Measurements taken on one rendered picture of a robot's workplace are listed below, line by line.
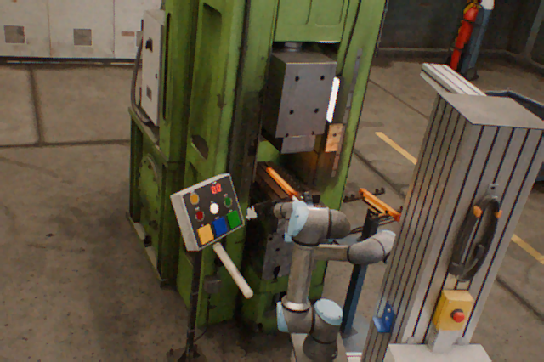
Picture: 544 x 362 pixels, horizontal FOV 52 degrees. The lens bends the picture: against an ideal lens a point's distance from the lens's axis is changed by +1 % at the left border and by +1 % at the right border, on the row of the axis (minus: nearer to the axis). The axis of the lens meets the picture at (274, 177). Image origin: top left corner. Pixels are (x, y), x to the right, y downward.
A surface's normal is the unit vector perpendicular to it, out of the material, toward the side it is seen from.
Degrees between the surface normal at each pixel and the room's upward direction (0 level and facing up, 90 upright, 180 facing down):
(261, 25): 90
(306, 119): 90
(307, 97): 90
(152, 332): 0
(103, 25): 90
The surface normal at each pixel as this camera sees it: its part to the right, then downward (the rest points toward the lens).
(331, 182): 0.45, 0.47
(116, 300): 0.14, -0.87
